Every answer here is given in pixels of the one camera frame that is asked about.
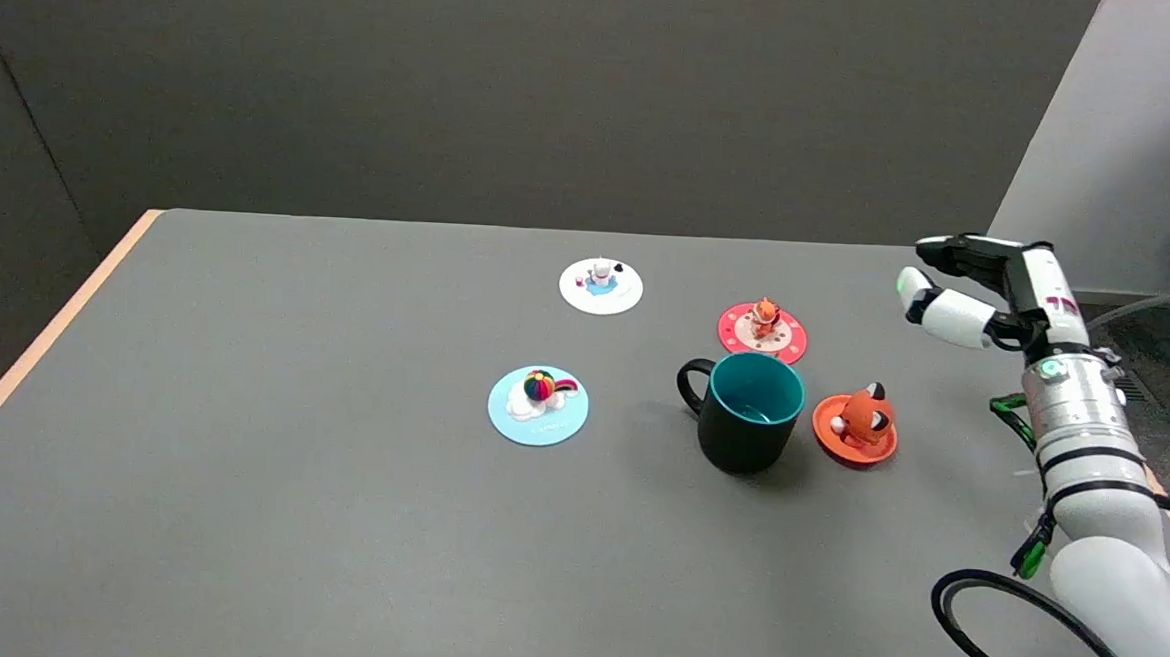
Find white cup lid with figure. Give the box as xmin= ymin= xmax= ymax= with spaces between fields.
xmin=558 ymin=255 xmax=646 ymax=318

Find floor vent grille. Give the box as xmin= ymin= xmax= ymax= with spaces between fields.
xmin=1092 ymin=345 xmax=1158 ymax=405

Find orange cup lid with fox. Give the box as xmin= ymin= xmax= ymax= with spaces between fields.
xmin=809 ymin=379 xmax=902 ymax=471

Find blue cup lid rainbow ball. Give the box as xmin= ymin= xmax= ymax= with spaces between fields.
xmin=486 ymin=364 xmax=592 ymax=451

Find pink cup lid orange tiger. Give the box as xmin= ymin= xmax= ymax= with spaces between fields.
xmin=715 ymin=295 xmax=810 ymax=367

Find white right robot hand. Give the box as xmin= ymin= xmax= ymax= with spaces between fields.
xmin=892 ymin=230 xmax=1097 ymax=359

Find office chair base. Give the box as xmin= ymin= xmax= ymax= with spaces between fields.
xmin=1086 ymin=223 xmax=1170 ymax=335

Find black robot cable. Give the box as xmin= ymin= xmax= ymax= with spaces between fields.
xmin=928 ymin=567 xmax=1170 ymax=657

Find black mug teal inside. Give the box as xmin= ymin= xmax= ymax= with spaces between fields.
xmin=673 ymin=349 xmax=809 ymax=479

